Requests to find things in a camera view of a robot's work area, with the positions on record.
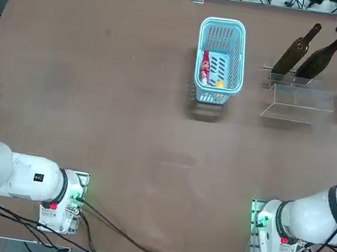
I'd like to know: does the clear acrylic stepped shelf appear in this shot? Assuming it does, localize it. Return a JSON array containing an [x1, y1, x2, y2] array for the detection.
[[255, 64, 337, 129]]

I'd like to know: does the light blue plastic basket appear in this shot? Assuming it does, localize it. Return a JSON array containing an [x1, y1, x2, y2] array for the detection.
[[189, 14, 252, 108]]

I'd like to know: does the red cola bottle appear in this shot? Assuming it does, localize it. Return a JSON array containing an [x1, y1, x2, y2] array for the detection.
[[198, 49, 214, 86]]

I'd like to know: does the brown high-shouldered wine bottle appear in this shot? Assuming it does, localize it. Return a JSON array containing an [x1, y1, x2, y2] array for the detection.
[[270, 17, 323, 81]]

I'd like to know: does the dark sloped-shoulder wine bottle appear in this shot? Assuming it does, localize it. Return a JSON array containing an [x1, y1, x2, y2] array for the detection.
[[293, 24, 337, 85]]

